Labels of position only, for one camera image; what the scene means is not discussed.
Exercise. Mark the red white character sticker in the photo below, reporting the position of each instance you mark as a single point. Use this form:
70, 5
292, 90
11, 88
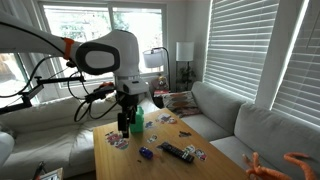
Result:
200, 154

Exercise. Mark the grey fabric sofa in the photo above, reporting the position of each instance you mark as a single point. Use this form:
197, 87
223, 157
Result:
273, 133

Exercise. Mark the black wrist camera orange mount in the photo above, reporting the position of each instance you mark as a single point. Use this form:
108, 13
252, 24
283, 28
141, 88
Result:
100, 94

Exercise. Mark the narrow white window blind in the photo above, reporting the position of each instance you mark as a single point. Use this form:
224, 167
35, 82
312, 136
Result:
303, 83

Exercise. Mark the orange brown patterned cushion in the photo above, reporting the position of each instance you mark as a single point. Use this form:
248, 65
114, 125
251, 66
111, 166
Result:
181, 103

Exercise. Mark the small stuffed toy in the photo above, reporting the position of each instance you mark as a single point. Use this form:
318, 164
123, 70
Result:
162, 81

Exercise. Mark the green plastic container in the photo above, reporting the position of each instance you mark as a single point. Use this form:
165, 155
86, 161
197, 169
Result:
138, 123

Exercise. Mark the large red green sticker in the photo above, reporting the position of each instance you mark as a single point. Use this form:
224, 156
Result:
115, 140

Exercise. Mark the white red cartoon sticker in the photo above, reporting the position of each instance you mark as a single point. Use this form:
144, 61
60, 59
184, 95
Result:
166, 118

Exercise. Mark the small blue grey sticker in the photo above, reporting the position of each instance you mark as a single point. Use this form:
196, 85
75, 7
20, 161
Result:
149, 125

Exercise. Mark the arc floor lamp white shade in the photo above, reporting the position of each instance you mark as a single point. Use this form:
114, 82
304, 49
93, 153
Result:
153, 58

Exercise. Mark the small dark sticker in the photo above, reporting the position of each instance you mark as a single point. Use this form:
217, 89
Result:
184, 134

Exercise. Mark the orange rubber tentacle toy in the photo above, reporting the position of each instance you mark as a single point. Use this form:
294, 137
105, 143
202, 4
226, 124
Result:
263, 173

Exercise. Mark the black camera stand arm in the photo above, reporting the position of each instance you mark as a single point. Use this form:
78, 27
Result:
31, 93

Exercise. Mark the white framed sliding window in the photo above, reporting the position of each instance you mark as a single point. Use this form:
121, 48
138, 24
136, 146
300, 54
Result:
150, 30

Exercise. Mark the black remote control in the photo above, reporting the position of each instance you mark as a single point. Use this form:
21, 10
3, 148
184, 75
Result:
175, 151

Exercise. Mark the green potted plant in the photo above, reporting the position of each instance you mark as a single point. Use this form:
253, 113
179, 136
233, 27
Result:
186, 76

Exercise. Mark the floor lamp cylindrical white shade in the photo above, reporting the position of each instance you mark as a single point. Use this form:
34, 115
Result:
185, 51

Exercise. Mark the white green striped sticker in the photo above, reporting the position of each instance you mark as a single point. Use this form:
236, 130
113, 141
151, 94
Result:
190, 149

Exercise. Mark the small white green sticker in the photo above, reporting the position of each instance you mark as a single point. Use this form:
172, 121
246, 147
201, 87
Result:
152, 138

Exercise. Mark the blue toy car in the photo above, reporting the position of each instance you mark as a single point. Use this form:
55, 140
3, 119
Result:
146, 152

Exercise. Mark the wide white window blind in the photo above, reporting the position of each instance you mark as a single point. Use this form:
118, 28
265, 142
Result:
240, 50

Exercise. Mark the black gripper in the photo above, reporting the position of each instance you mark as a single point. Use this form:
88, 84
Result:
127, 103

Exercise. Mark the white leather sofa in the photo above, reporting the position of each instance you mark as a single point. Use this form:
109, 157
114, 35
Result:
43, 143

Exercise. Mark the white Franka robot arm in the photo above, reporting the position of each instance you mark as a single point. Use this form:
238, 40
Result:
123, 46

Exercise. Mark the red box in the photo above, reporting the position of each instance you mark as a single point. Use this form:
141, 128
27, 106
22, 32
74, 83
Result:
161, 93

